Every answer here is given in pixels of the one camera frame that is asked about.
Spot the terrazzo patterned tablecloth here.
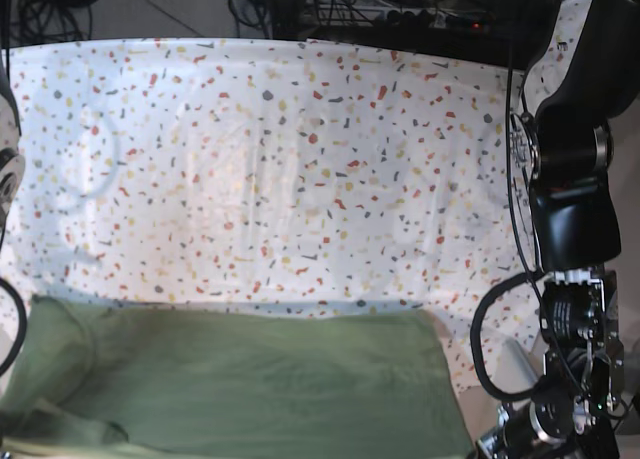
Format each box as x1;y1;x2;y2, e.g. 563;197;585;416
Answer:
1;39;520;392

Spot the green t-shirt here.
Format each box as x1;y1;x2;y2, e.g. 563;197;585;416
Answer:
1;297;471;458

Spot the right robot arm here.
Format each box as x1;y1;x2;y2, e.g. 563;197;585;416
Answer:
1;55;27;376

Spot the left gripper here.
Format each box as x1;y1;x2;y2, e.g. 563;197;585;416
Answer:
474;387;620;458

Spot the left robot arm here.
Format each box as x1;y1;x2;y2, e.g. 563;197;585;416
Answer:
470;0;639;458

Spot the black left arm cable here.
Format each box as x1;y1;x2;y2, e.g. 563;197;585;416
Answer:
469;271;544;400

